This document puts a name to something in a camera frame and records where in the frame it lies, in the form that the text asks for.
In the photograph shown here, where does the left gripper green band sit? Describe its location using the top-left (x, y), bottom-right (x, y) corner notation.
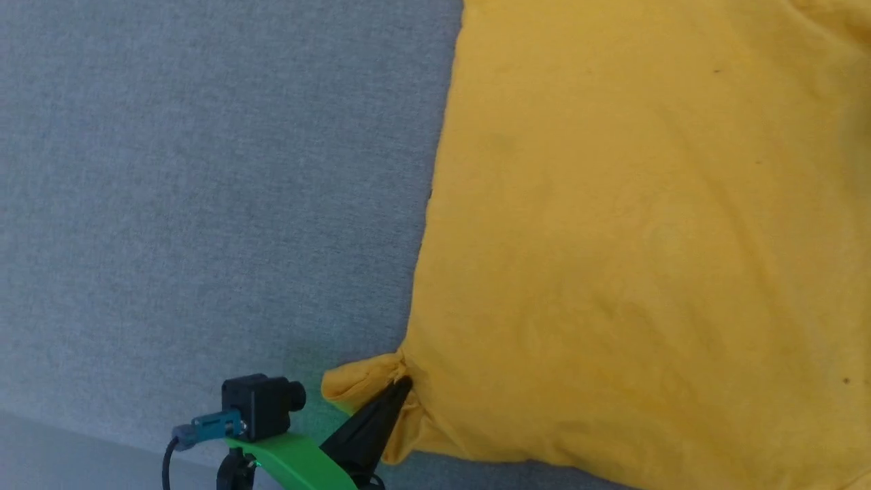
top-left (216, 376), bottom-right (414, 490)

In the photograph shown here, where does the yellow garment with white print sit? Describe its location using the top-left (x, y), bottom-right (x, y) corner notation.
top-left (320, 0), bottom-right (871, 490)

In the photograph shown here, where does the teal cable connector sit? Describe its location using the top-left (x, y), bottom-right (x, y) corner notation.
top-left (171, 408), bottom-right (247, 451)

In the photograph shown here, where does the thin black camera cable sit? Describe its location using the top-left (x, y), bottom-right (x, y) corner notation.
top-left (161, 436), bottom-right (181, 490)

